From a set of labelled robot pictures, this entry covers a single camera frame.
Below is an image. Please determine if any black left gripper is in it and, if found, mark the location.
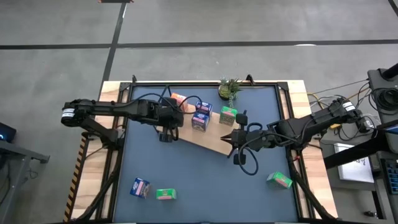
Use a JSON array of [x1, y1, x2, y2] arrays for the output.
[[158, 96, 185, 144]]

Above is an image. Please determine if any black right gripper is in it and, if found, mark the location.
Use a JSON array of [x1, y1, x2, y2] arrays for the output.
[[220, 112, 270, 166]]

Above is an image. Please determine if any orange Frosted Mini-Wheats cereal box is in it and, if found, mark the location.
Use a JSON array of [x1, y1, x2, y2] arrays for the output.
[[170, 92, 190, 113]]

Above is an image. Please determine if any green Apple Jacks cereal box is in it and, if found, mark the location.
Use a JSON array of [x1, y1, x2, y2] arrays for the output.
[[155, 187, 177, 201], [266, 171, 294, 190], [218, 106, 238, 127]]

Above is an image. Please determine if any wooden cutting board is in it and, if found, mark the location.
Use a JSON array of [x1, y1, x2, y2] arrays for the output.
[[155, 101, 249, 159]]

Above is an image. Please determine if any succulent plant in black pot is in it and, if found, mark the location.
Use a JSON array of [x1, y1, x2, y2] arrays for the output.
[[217, 77, 244, 109]]

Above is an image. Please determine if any yellow black hazard tape strip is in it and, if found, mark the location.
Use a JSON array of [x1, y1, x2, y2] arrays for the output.
[[63, 133, 87, 223]]

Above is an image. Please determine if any black diagonal bar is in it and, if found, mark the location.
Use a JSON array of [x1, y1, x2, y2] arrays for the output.
[[323, 124, 398, 170]]

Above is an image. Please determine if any white paper sheet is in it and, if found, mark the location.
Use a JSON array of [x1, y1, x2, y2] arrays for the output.
[[333, 142, 376, 184]]

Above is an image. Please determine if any gray equipment stand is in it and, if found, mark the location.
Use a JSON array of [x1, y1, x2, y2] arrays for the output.
[[366, 63, 398, 125]]

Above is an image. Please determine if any gray side desk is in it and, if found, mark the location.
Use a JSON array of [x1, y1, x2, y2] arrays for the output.
[[0, 139, 50, 224]]

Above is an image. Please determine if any black keyboard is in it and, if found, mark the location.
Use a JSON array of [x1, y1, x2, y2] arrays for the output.
[[381, 158, 398, 195]]

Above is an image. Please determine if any dark electronic device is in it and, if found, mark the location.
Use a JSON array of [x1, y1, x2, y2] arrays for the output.
[[0, 121, 17, 143]]

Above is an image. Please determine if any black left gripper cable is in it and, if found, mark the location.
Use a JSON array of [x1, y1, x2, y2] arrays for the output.
[[119, 84, 203, 115]]

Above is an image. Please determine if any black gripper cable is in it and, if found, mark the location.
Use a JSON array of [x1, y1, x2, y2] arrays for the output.
[[119, 84, 203, 115], [237, 123, 260, 176]]

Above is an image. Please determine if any black table frame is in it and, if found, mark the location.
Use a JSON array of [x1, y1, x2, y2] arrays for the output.
[[63, 73, 340, 224]]

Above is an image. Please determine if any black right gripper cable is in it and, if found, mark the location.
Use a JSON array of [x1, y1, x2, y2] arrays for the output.
[[237, 123, 260, 176]]

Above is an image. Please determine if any coiled black cable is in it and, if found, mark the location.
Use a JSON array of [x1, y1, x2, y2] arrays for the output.
[[371, 88, 398, 110]]

